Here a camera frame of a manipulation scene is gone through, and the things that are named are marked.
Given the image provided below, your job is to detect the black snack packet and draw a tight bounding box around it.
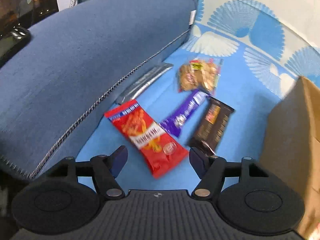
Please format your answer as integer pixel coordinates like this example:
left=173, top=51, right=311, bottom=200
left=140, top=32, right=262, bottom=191
left=187, top=96, right=235, bottom=155

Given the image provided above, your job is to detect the purple snack packet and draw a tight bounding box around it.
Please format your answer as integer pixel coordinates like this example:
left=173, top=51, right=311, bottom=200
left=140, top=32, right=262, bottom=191
left=160, top=89, right=210, bottom=138

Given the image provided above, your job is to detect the black device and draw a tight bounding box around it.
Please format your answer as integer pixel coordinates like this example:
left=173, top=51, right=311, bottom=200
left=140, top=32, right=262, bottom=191
left=0, top=26, right=32, bottom=67

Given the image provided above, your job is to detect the silver snack packet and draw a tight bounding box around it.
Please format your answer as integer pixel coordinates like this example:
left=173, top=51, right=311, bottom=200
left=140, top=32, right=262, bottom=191
left=116, top=63, right=174, bottom=105

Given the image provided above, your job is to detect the brown cardboard box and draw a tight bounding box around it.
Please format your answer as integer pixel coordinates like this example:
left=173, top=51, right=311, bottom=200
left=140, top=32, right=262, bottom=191
left=257, top=76, right=320, bottom=240

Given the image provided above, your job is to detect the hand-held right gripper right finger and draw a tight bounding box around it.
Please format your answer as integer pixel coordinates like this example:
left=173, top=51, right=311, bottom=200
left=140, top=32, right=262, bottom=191
left=190, top=147, right=270, bottom=200

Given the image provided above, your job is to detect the dark window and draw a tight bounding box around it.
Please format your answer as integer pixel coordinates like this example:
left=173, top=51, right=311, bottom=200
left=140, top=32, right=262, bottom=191
left=0, top=0, right=59, bottom=36

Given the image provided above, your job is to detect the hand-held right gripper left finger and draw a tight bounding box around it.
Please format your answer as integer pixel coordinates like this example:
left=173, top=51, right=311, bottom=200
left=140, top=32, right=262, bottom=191
left=47, top=145, right=129, bottom=200

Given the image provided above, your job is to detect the clear cookie packet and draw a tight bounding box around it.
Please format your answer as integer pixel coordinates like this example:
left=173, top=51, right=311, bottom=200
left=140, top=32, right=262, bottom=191
left=177, top=58, right=224, bottom=93

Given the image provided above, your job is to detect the red snack packet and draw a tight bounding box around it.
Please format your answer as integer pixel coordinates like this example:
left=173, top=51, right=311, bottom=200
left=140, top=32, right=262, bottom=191
left=104, top=99, right=190, bottom=179

